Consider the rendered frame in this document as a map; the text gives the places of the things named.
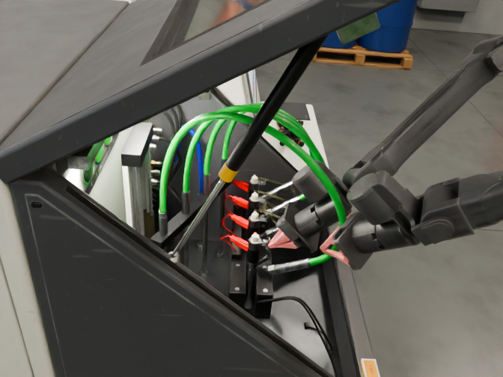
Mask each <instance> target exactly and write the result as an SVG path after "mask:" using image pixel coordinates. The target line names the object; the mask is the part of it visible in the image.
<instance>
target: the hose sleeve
mask: <svg viewBox="0 0 503 377"><path fill-rule="evenodd" d="M310 259H311V258H307V259H303V260H296V261H292V262H288V263H281V264H278V265H276V266H275V271H276V272H277V273H278V274H279V273H284V272H290V271H294V270H298V269H306V268H310V267H312V266H311V265H310V263H309V260H310Z"/></svg>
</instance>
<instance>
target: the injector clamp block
mask: <svg viewBox="0 0 503 377"><path fill-rule="evenodd" d="M242 218H244V219H246V220H247V209H245V208H243V207H242ZM268 229H269V218H268V219H267V222H261V223H260V232H259V234H262V233H265V232H266V230H268ZM241 239H244V240H246V229H245V228H244V227H242V236H241ZM265 254H267V255H268V257H269V260H267V261H266V262H264V263H262V264H260V265H258V266H256V267H257V273H256V275H255V281H254V295H253V302H254V318H256V319H270V315H271V309H272V302H266V303H262V302H260V303H257V301H260V300H267V299H272V298H273V285H272V275H270V274H269V272H268V266H271V265H272V258H271V248H269V247H268V245H266V244H261V246H260V256H263V255H265ZM246 266H247V259H246V251H245V250H243V249H242V248H241V258H240V260H238V259H232V247H231V261H230V273H229V287H228V298H229V299H230V300H232V301H233V302H234V303H235V304H237V305H238V306H240V307H241V308H242V309H244V310H245V301H246V287H247V280H246Z"/></svg>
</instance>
